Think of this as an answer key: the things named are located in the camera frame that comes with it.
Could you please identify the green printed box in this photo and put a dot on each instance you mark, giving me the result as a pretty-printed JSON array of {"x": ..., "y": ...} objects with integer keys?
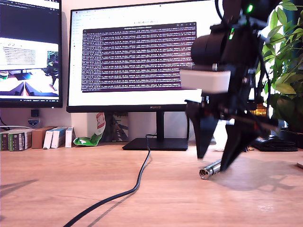
[
  {"x": 4, "y": 142},
  {"x": 20, "y": 142}
]

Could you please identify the amber pump bottle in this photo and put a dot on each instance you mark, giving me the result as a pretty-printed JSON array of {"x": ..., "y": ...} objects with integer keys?
[{"x": 261, "y": 110}]

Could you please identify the black dark-screen computer monitor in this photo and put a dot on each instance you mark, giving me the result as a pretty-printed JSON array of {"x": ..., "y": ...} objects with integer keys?
[{"x": 30, "y": 23}]

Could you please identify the round cork coaster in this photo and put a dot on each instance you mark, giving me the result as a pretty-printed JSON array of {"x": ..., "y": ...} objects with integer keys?
[{"x": 300, "y": 164}]

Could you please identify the black leather wallet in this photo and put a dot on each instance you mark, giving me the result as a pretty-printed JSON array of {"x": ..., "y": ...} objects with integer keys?
[{"x": 274, "y": 145}]

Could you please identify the white slim box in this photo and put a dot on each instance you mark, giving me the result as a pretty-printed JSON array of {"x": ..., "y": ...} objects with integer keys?
[{"x": 68, "y": 138}]

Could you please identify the black Huawei computer monitor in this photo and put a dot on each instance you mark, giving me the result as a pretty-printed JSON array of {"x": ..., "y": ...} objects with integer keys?
[{"x": 132, "y": 99}]

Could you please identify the blue white badge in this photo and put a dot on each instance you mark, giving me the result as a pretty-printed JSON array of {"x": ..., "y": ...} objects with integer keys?
[{"x": 33, "y": 122}]

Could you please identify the green leafy houseplant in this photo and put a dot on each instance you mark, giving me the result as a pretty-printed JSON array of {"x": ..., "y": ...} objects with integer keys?
[{"x": 286, "y": 78}]

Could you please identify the metallic silver laser pointer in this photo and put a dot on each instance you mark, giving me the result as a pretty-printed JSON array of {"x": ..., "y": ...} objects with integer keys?
[{"x": 209, "y": 170}]

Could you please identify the green red snack bag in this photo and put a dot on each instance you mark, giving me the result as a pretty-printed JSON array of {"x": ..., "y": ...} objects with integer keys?
[{"x": 90, "y": 141}]

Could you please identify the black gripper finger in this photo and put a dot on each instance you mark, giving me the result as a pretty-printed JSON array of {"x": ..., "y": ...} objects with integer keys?
[
  {"x": 204, "y": 137},
  {"x": 236, "y": 146}
]

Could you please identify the dark printed book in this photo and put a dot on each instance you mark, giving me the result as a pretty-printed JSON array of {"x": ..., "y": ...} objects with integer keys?
[{"x": 118, "y": 127}]

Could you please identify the small black wall cube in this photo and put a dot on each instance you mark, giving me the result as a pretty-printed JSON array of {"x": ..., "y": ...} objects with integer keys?
[{"x": 35, "y": 113}]

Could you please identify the brown cardboard box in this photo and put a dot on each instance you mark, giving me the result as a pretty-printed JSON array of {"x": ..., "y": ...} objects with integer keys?
[{"x": 38, "y": 139}]

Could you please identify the pale grey camera box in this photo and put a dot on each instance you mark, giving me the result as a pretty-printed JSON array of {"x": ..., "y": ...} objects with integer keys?
[{"x": 206, "y": 80}]

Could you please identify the white blue box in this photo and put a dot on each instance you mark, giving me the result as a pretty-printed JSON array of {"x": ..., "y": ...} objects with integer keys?
[
  {"x": 56, "y": 139},
  {"x": 47, "y": 140}
]

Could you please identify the black square planter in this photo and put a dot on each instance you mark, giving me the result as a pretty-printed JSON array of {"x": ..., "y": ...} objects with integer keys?
[{"x": 291, "y": 137}]

